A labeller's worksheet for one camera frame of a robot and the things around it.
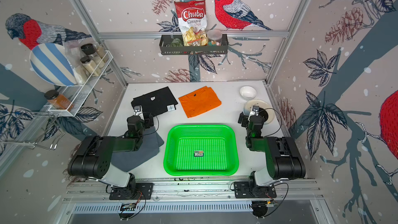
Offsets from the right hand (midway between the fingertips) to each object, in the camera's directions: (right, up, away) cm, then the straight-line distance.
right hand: (249, 112), depth 94 cm
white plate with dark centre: (+11, +1, +3) cm, 11 cm away
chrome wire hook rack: (-95, -9, -29) cm, 100 cm away
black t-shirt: (-63, +5, +16) cm, 65 cm away
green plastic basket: (-30, -21, -6) cm, 37 cm away
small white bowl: (+4, +13, +17) cm, 22 cm away
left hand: (-66, 0, 0) cm, 66 cm away
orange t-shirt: (-32, +6, +14) cm, 35 cm away
